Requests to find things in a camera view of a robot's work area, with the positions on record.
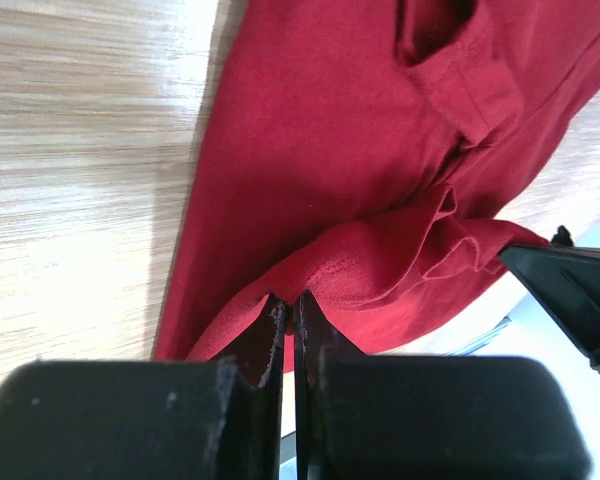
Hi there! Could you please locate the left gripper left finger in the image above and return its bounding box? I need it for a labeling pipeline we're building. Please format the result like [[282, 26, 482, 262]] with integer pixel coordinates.
[[0, 297, 286, 479]]

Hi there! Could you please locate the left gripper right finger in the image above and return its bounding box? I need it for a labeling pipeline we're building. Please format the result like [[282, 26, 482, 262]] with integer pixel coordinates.
[[293, 293, 591, 479]]

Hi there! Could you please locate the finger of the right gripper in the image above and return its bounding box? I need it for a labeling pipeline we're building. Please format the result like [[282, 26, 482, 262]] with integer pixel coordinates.
[[498, 226, 600, 370]]

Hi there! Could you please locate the dark red t shirt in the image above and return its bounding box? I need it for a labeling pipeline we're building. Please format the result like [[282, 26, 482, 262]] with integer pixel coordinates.
[[154, 1, 600, 361]]

